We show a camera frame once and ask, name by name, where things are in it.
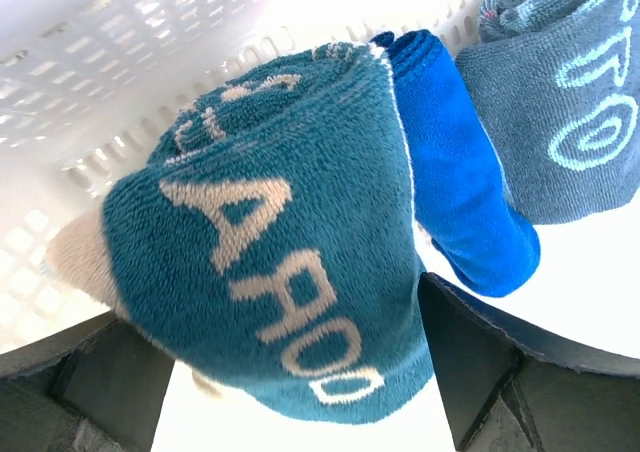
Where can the white plastic basket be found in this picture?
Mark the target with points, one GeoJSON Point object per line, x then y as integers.
{"type": "Point", "coordinates": [88, 87]}

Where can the rolled teal towel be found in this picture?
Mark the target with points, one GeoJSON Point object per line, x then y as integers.
{"type": "Point", "coordinates": [556, 86]}

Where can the rolled blue towel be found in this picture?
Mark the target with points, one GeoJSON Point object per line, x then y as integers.
{"type": "Point", "coordinates": [458, 181]}

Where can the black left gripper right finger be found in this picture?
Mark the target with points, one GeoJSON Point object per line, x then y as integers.
{"type": "Point", "coordinates": [509, 385]}

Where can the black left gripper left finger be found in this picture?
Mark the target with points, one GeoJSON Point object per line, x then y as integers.
{"type": "Point", "coordinates": [96, 386]}

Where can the teal beige cartoon towel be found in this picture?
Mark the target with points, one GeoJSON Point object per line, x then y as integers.
{"type": "Point", "coordinates": [268, 241]}

